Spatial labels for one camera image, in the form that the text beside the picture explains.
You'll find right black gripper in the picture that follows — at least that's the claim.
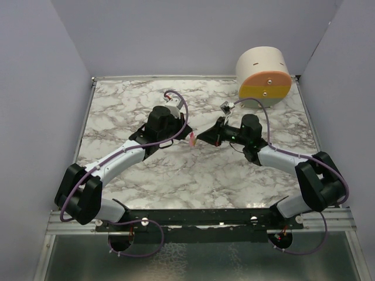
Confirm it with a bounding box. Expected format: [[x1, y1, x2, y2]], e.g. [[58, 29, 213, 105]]
[[197, 117, 249, 148]]

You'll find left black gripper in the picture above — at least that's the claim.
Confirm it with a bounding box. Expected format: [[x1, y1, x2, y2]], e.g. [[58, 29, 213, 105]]
[[158, 111, 192, 142]]

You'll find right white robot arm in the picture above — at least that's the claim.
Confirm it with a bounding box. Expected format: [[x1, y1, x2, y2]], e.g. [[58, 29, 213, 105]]
[[197, 114, 346, 229]]

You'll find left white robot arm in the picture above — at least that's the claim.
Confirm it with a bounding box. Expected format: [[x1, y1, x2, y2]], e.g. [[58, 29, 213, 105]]
[[54, 106, 192, 231]]

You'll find round tricolour drawer cabinet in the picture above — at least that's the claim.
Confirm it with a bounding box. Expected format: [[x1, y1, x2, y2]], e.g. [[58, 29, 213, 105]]
[[236, 46, 292, 108]]

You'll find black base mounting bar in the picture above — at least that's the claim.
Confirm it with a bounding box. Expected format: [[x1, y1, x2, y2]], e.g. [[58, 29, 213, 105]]
[[94, 208, 303, 245]]

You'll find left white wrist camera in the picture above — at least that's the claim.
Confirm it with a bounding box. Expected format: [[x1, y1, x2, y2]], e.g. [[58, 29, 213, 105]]
[[165, 97, 183, 119]]

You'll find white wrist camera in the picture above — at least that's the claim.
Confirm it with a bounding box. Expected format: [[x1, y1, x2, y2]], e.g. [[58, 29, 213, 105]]
[[165, 97, 183, 119], [220, 101, 235, 125]]

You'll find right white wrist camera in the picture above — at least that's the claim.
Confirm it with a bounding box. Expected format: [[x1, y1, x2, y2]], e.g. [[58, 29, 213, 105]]
[[220, 101, 235, 125]]

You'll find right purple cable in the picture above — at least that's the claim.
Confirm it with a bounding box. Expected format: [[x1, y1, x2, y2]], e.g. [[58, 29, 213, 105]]
[[231, 98, 350, 255]]

